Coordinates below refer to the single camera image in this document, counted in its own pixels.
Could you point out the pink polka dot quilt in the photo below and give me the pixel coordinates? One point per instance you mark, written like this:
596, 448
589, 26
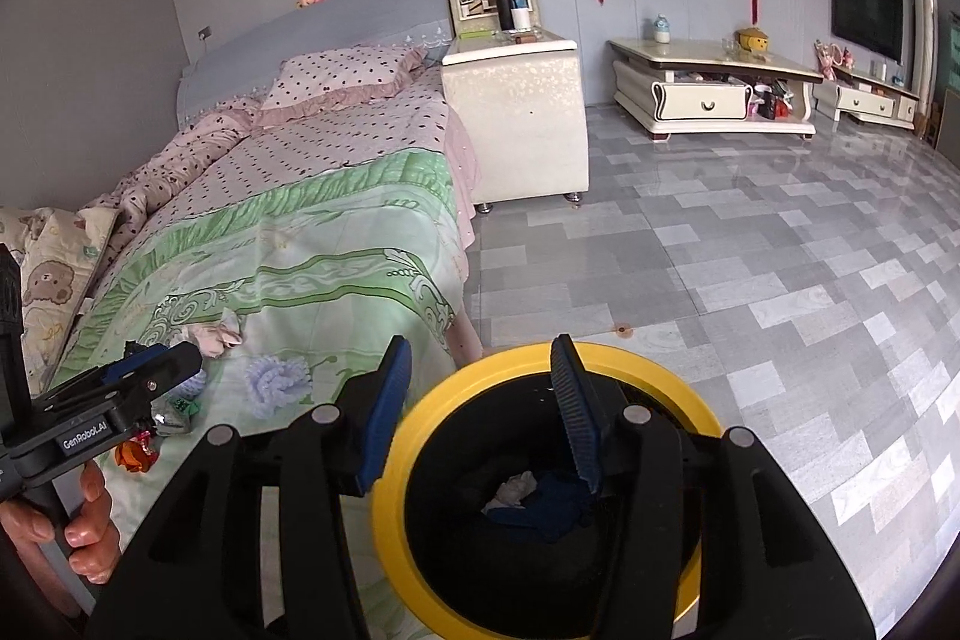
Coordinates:
180, 160

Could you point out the green floral bed sheet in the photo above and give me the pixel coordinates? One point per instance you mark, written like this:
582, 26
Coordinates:
315, 250

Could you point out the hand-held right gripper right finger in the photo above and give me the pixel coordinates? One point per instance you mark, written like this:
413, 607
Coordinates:
574, 415

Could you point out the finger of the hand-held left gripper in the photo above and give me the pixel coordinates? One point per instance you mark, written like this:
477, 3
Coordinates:
139, 361
176, 374

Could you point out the person's left hand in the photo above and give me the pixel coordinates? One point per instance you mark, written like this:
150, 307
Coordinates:
94, 535

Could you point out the grey bed headboard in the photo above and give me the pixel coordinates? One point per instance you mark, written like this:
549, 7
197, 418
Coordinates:
300, 25

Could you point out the cream bedside cabinet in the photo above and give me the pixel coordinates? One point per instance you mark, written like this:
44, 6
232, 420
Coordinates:
517, 115

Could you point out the white standing air conditioner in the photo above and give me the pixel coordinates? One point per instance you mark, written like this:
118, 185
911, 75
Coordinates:
926, 40

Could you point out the light blue baby bottle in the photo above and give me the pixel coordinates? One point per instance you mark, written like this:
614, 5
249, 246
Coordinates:
661, 30

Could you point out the cream television stand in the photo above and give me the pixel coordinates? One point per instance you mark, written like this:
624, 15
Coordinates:
862, 100

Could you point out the pink polka dot pillow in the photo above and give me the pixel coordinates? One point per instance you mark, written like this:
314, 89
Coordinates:
337, 70

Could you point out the lilac knitted cloth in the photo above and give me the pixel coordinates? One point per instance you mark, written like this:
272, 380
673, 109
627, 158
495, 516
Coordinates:
277, 385

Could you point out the green wrapper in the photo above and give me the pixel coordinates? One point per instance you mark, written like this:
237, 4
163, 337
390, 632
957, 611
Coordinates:
178, 416

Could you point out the pink polka dot bed sheet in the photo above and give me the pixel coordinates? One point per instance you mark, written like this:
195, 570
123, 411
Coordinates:
352, 123

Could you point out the bear print quilt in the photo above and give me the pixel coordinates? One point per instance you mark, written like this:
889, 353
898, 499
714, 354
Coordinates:
52, 280

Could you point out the black thermos bottle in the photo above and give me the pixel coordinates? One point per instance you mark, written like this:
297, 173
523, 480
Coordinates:
502, 6

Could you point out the yellow rimmed black bin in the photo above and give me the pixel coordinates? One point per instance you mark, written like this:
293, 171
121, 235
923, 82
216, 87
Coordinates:
480, 361

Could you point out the orange wrapper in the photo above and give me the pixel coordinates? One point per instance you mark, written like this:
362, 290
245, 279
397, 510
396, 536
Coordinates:
133, 456

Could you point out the black wall television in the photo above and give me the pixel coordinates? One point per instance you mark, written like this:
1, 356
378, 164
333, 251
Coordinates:
866, 3

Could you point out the cream coffee table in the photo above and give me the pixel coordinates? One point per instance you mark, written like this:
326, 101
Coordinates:
697, 100

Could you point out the yellow toy figure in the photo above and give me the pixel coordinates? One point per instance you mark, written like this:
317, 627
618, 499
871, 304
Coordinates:
752, 42

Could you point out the crumpled white tissue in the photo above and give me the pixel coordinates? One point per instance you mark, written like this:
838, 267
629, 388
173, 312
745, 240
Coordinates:
514, 490

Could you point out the white cloth bundle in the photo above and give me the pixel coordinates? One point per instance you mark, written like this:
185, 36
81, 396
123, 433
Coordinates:
214, 336

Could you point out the dark blue cloth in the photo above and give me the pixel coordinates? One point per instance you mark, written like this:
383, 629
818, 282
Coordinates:
547, 514

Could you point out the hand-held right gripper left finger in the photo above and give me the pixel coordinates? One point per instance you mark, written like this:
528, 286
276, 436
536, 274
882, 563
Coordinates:
386, 411

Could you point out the white cup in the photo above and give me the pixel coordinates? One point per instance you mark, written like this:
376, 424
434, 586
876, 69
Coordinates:
521, 19

